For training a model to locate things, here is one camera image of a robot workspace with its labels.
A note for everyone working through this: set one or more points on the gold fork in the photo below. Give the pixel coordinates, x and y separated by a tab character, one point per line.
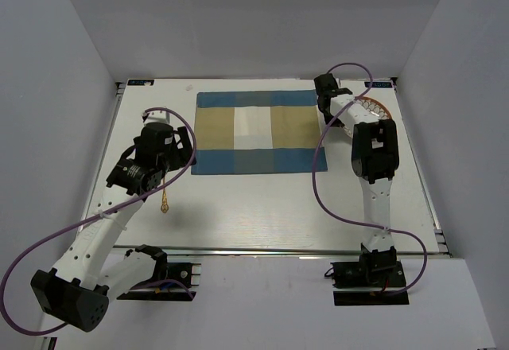
164	201

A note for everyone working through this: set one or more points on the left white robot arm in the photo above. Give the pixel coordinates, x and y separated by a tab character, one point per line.
77	290

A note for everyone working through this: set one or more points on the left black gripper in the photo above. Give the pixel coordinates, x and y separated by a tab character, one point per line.
181	155

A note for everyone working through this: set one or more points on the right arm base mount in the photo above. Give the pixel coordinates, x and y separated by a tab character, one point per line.
375	279

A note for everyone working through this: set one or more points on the patterned ceramic plate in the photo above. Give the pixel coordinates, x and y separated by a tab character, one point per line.
374	109

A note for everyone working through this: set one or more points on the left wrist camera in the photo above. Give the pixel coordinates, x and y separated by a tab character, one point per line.
157	116

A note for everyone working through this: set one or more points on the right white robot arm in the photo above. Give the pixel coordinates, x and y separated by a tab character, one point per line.
374	159

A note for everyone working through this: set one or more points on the blue and tan placemat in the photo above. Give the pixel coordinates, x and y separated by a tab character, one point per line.
257	132

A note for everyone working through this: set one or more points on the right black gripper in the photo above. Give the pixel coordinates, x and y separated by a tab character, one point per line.
333	122

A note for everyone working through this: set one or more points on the left blue table label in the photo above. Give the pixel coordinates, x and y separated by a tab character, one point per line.
140	82

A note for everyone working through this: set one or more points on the blue table label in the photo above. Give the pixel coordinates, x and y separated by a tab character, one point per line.
140	82
378	84

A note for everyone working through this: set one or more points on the right blue table label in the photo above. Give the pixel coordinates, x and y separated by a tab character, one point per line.
378	84

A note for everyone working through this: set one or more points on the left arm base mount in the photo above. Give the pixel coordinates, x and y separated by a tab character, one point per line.
178	281

